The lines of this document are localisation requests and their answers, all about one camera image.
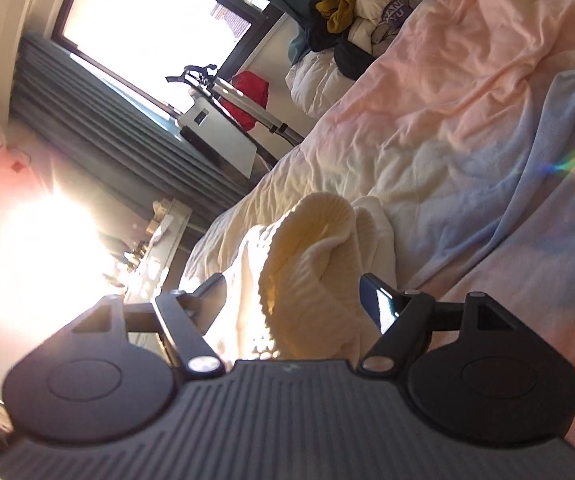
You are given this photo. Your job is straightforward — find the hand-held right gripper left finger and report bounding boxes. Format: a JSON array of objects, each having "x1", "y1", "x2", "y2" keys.
[{"x1": 71, "y1": 273, "x2": 229, "y2": 379}]

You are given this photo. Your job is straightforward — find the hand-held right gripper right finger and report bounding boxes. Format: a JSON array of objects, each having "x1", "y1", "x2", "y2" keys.
[{"x1": 356, "y1": 271, "x2": 514, "y2": 378}]

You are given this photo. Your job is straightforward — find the cream sweatpants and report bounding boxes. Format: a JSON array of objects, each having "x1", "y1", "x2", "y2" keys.
[{"x1": 216, "y1": 192, "x2": 399, "y2": 362}]

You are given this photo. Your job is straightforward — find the white dressing table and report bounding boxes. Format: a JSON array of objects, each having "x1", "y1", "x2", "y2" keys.
[{"x1": 106, "y1": 197, "x2": 194, "y2": 302}]

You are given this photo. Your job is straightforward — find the white steamer base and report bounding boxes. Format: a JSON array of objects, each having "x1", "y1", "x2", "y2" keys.
[{"x1": 176, "y1": 94, "x2": 261, "y2": 179}]

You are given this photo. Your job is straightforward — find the pastel bed blanket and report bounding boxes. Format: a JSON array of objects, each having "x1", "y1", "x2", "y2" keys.
[{"x1": 180, "y1": 0, "x2": 575, "y2": 376}]

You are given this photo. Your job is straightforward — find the red cloth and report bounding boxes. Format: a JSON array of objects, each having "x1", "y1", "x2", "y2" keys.
[{"x1": 221, "y1": 70, "x2": 271, "y2": 132}]

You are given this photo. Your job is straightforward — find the garment steamer stand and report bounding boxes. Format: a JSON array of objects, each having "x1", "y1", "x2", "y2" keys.
[{"x1": 166, "y1": 62, "x2": 309, "y2": 147}]

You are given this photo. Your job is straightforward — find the black cloth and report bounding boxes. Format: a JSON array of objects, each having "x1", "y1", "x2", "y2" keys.
[{"x1": 334, "y1": 36, "x2": 384, "y2": 82}]

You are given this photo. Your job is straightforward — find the teal cloth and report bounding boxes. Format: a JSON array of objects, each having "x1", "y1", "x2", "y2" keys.
[{"x1": 287, "y1": 34, "x2": 313, "y2": 63}]

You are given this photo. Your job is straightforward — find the white printed shirt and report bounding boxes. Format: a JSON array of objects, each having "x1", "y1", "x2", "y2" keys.
[{"x1": 354, "y1": 0, "x2": 421, "y2": 57}]

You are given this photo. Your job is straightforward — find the mustard yellow cloth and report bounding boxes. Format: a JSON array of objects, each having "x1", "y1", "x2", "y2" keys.
[{"x1": 315, "y1": 0, "x2": 364, "y2": 34}]

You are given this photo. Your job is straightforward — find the black framed window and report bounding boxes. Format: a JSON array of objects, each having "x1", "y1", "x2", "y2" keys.
[{"x1": 51, "y1": 0, "x2": 289, "y2": 83}]

